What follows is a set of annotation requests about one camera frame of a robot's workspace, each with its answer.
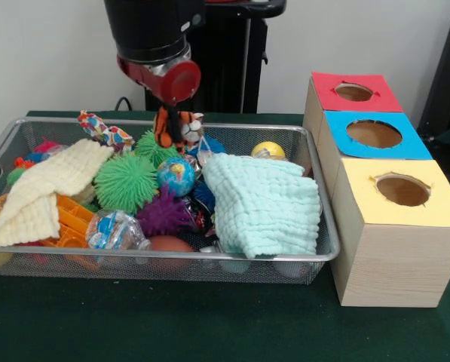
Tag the silver mesh bin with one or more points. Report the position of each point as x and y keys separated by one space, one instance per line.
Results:
x=153 y=271

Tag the large green spiky ball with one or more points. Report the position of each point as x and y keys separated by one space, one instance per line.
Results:
x=126 y=184

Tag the crushed bottle with blue label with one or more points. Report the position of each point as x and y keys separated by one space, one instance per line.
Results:
x=115 y=230

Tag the wooden box with three holes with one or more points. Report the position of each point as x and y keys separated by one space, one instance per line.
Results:
x=390 y=264

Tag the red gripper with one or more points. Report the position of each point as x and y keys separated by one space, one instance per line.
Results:
x=179 y=83

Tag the cream waffle cloth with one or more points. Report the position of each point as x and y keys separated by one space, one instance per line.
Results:
x=28 y=203

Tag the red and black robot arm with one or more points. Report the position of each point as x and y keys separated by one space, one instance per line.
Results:
x=149 y=26

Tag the mint green waffle cloth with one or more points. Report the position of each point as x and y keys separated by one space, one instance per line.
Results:
x=266 y=203

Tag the orange striped tiger plush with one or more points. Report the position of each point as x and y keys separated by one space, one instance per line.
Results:
x=162 y=132

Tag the orange plastic toy tray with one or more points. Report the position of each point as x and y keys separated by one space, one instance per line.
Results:
x=74 y=218

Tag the purple spiky ball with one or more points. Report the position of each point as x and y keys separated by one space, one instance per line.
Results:
x=164 y=215

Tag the colourful printed cloth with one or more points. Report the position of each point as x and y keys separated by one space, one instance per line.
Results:
x=108 y=134

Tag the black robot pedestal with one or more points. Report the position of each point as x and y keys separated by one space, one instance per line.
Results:
x=228 y=75

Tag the yellow smiley ball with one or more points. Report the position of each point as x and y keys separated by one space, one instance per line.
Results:
x=270 y=150

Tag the globe print ball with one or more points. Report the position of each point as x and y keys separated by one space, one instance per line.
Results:
x=175 y=177

